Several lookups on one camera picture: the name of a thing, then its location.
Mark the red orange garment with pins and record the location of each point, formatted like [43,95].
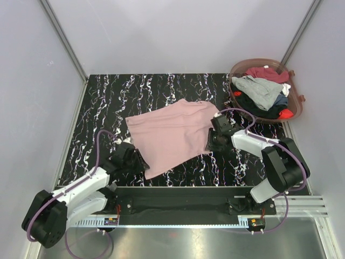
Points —
[285,114]

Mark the small electronics board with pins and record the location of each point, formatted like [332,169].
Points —
[257,224]
[111,221]

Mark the aluminium frame rail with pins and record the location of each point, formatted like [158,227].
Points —
[292,205]

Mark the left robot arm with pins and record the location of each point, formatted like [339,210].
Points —
[51,214]

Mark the right small electronics board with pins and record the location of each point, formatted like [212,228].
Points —
[257,224]

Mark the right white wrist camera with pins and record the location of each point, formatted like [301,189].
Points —
[217,115]

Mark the black garment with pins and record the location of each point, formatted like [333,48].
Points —
[246,103]

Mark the white garment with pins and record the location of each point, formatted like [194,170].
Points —
[285,89]

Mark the left small electronics board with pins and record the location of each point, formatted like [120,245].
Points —
[111,221]

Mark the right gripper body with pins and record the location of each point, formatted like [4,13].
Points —
[214,143]

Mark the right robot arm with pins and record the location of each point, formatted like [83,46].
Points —
[285,167]

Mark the aluminium corner post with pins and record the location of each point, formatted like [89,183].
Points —
[47,8]
[307,19]

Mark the brown plastic laundry basket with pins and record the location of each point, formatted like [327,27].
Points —
[294,99]

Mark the maroon garment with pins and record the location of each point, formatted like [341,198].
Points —
[268,73]

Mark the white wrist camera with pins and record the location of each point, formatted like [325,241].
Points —
[128,140]
[217,115]

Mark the right aluminium corner post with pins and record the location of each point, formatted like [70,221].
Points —
[307,19]

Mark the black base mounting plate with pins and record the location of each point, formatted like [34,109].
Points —
[235,200]

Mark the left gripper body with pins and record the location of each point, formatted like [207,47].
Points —
[135,165]

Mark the left aluminium corner post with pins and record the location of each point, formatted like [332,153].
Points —
[47,8]

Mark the blue garment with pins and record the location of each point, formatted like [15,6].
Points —
[281,100]

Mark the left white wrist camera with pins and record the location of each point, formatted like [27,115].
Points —
[128,140]

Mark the pink tank top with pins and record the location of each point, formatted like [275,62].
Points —
[172,135]

